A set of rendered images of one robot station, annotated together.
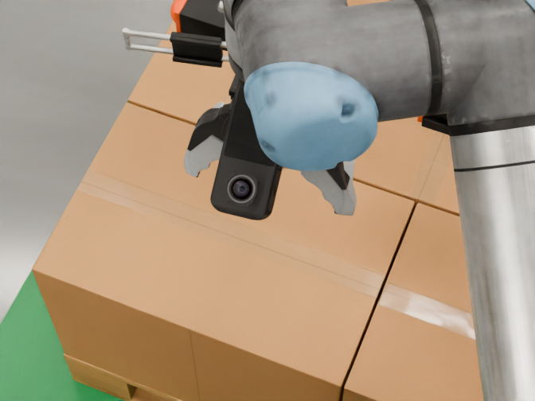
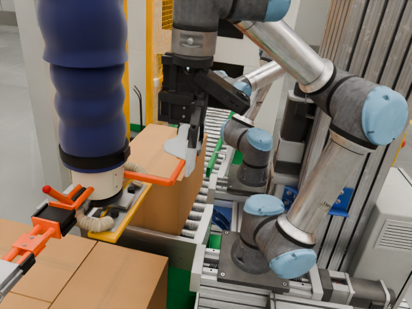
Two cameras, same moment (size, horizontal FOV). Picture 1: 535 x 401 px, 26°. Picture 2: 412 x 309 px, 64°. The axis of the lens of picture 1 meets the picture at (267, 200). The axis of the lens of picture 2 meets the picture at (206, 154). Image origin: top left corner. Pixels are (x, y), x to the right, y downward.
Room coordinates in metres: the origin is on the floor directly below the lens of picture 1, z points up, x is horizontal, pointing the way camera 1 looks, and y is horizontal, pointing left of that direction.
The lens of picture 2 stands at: (0.62, 0.56, 1.84)
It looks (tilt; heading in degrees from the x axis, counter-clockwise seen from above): 28 degrees down; 257
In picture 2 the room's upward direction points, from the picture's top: 6 degrees clockwise
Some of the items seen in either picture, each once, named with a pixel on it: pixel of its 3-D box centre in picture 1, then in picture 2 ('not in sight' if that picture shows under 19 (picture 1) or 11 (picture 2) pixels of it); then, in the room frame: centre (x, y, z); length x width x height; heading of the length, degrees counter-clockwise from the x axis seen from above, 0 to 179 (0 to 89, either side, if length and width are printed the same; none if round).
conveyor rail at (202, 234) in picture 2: not in sight; (228, 158); (-0.11, -1.79, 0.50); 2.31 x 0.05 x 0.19; 68
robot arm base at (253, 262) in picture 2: not in sight; (255, 245); (0.26, -0.19, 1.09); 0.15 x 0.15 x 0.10
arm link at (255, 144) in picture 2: not in sight; (257, 145); (0.12, -0.67, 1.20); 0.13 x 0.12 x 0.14; 119
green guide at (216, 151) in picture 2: not in sight; (229, 130); (-0.19, -2.14, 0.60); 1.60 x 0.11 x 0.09; 68
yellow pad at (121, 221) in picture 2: not in sight; (123, 203); (0.69, -0.45, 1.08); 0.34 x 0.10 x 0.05; 68
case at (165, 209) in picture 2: not in sight; (162, 176); (0.50, -1.14, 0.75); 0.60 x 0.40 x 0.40; 67
